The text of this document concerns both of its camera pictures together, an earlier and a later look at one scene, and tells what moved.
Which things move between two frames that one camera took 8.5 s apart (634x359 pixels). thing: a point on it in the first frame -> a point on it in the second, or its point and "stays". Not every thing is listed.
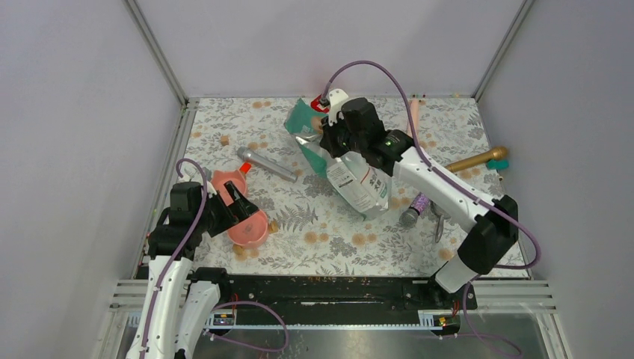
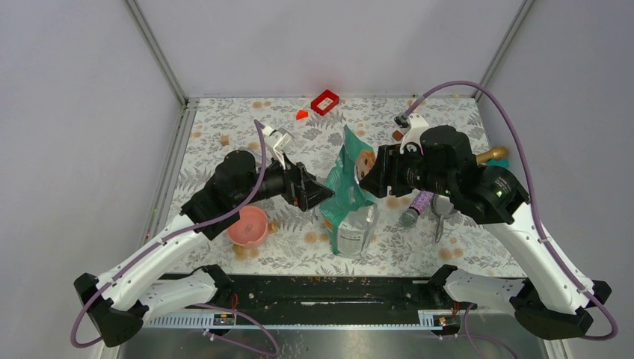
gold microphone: (496, 153) stays
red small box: (315, 102) stays
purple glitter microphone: (408, 217) stays
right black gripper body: (339, 140) -> (409, 171)
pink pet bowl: (251, 231) stays
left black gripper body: (217, 217) -> (277, 182)
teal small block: (496, 164) stays
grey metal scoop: (442, 214) stays
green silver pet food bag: (351, 185) -> (352, 213)
